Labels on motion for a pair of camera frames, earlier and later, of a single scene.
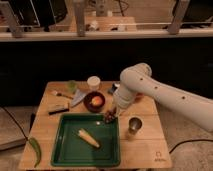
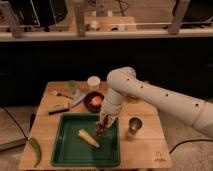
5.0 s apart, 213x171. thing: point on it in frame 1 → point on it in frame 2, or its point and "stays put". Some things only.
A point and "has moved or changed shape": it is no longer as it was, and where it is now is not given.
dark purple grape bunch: (109, 116) has moved or changed shape
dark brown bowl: (94, 101) stays put
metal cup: (134, 124) stays put
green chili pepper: (37, 148) stays put
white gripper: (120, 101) → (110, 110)
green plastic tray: (86, 140) stays put
